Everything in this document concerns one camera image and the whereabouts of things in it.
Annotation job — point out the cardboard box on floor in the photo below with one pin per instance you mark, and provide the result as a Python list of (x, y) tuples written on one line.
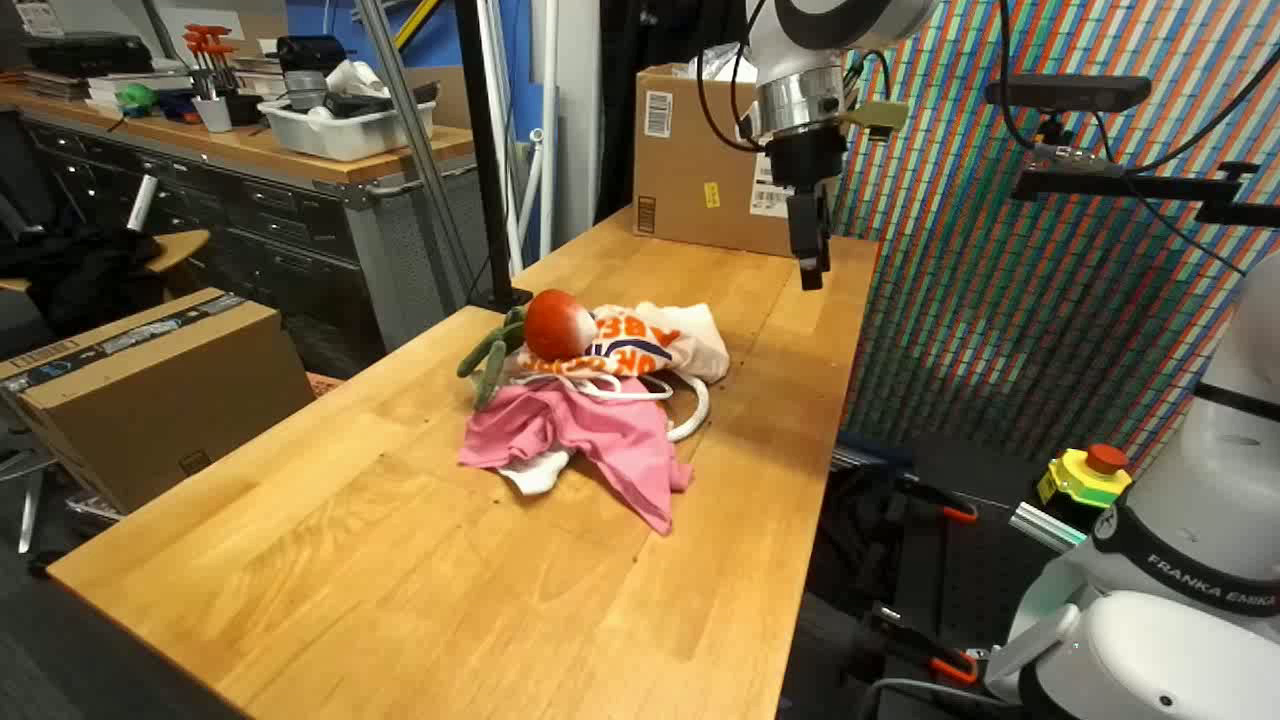
[(152, 399)]

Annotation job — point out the white plastic bin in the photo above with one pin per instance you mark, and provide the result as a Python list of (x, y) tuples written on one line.
[(333, 137)]

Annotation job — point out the peach printed shirt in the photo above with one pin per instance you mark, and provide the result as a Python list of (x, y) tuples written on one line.
[(651, 337)]

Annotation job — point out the red white plush toy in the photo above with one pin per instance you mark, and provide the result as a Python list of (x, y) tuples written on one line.
[(552, 326)]

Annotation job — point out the pink cloth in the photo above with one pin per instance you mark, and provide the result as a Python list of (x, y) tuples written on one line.
[(625, 442)]

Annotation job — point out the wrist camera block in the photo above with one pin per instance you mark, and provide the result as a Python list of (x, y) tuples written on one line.
[(876, 115)]

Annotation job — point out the cardboard box on table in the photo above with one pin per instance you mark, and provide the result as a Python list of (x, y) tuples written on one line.
[(689, 181)]

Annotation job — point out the black vertical pole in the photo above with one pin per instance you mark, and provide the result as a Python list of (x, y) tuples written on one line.
[(500, 292)]

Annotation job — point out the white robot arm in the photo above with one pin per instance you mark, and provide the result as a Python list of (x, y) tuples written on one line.
[(1170, 609)]

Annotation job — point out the grey white towel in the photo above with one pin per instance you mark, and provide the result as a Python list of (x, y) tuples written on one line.
[(538, 478)]

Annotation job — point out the wooden workbench with drawers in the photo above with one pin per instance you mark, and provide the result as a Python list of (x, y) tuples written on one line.
[(346, 249)]

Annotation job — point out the black camera on stand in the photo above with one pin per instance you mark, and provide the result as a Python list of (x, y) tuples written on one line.
[(1060, 168)]

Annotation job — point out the yellow red emergency stop button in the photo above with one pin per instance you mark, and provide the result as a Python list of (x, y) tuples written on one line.
[(1090, 478)]

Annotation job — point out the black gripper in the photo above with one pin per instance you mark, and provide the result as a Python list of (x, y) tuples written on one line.
[(800, 163)]

